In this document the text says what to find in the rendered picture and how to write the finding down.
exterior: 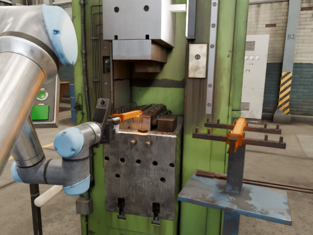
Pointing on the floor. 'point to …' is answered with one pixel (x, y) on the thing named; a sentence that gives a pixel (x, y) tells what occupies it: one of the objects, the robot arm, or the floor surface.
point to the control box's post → (34, 188)
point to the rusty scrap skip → (63, 88)
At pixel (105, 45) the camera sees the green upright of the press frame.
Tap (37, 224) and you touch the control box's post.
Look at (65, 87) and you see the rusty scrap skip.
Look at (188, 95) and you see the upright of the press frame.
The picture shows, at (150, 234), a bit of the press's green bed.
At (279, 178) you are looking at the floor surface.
